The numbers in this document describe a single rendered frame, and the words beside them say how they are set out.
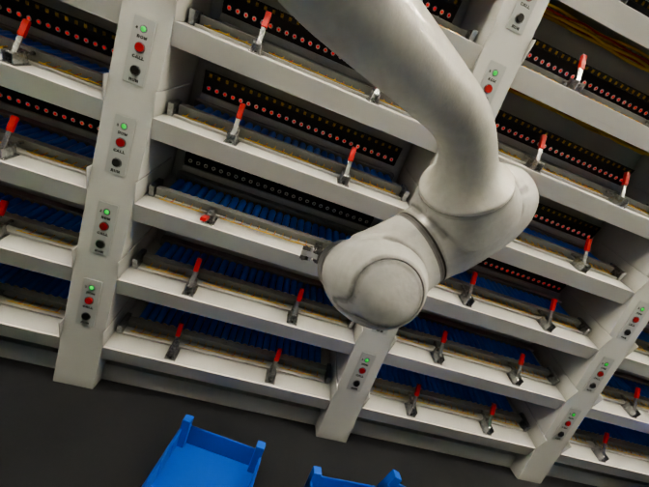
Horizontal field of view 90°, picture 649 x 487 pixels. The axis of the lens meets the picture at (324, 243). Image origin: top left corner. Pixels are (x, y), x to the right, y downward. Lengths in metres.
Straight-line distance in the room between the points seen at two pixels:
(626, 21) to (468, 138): 0.78
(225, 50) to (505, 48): 0.59
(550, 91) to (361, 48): 0.75
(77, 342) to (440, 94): 0.95
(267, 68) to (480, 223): 0.55
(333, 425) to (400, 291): 0.78
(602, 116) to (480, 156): 0.71
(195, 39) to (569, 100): 0.83
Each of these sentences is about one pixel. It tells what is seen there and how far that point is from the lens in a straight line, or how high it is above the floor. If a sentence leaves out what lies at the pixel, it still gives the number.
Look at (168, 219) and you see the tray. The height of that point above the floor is 0.49.
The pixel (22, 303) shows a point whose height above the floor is 0.15.
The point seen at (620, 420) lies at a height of 0.30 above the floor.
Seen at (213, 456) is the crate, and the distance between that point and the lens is 0.96.
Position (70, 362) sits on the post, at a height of 0.06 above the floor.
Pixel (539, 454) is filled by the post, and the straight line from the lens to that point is 1.42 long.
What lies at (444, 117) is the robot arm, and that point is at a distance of 0.31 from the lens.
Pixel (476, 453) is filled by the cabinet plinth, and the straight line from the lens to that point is 1.37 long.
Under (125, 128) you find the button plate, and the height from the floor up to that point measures 0.65.
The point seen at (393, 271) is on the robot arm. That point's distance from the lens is 0.32.
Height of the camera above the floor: 0.73
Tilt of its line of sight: 13 degrees down
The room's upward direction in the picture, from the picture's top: 20 degrees clockwise
